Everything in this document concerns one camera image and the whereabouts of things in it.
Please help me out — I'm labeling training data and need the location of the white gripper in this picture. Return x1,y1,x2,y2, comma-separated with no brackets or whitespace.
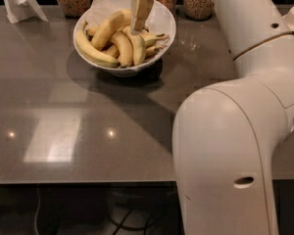
130,0,154,33

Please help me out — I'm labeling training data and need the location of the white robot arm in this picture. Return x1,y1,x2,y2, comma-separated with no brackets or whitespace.
172,0,294,235

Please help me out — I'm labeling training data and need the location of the white ceramic bowl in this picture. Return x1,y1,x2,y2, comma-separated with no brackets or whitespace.
73,0,176,77

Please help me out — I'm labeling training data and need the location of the small yellow banana right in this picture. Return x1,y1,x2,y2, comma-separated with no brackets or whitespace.
141,32,169,58

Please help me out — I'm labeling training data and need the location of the white paper bowl liner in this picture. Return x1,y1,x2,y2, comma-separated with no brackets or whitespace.
86,0,113,25

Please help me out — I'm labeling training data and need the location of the left curved yellow banana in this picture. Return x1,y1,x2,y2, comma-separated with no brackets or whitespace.
73,22,119,69

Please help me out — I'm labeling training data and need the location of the right glass cereal jar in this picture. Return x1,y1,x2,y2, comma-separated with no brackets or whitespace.
183,0,214,21

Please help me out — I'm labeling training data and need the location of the left white sign stand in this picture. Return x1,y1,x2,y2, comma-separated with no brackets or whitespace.
4,0,48,24

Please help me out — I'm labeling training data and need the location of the white floor cable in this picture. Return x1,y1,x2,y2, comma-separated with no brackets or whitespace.
33,186,43,235

